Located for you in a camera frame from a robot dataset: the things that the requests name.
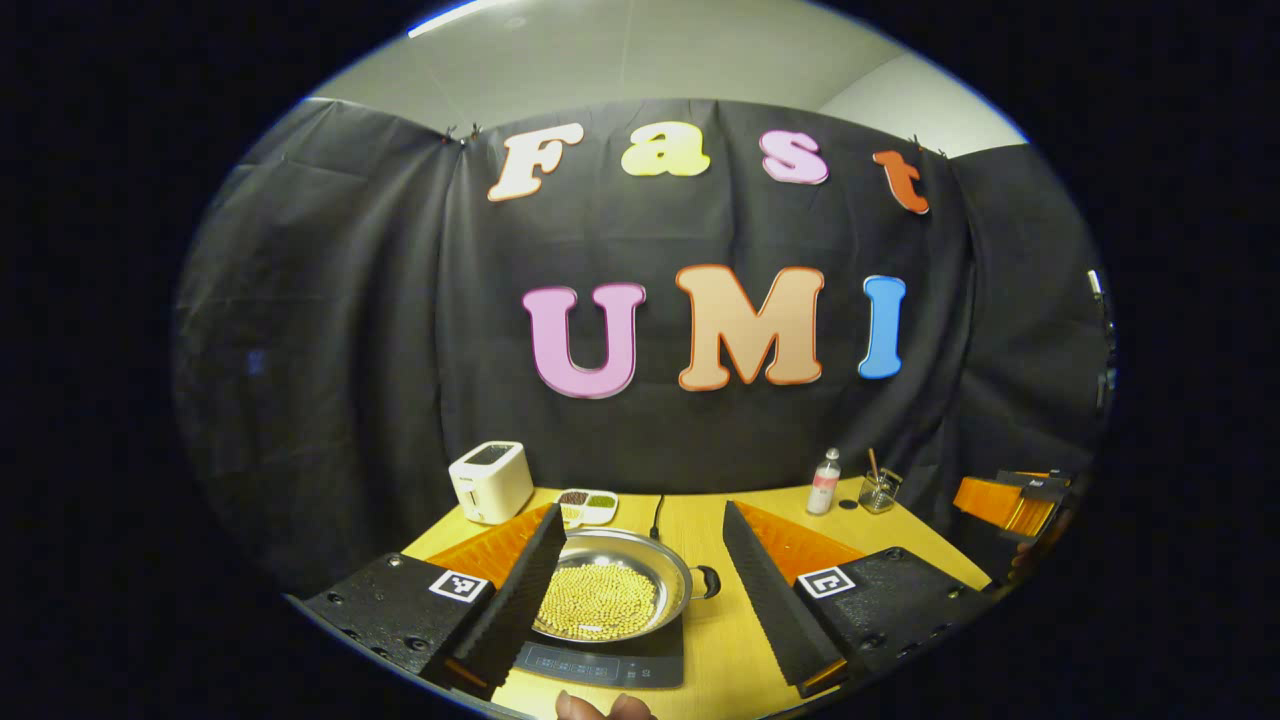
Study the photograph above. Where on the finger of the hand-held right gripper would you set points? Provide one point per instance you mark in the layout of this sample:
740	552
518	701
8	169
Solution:
990	500

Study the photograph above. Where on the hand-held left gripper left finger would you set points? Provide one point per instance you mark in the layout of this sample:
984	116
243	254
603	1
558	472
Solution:
525	600

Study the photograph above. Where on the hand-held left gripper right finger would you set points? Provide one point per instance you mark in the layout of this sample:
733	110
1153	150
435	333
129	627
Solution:
770	610

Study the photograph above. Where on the pile of yellow beans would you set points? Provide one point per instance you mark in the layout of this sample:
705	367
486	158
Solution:
600	600

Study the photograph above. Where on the stainless steel pot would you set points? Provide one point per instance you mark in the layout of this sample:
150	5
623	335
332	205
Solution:
672	585

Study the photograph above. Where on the black induction cooktop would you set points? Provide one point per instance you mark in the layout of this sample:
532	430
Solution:
620	665

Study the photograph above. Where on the white divided snack dish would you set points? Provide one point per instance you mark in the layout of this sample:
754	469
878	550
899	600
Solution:
590	505

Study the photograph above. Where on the white toaster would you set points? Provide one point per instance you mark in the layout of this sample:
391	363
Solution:
490	485

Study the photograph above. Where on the wooden stick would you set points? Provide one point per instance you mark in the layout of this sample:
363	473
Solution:
873	462

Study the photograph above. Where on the clear bottle pink label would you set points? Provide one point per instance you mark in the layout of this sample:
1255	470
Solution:
823	490

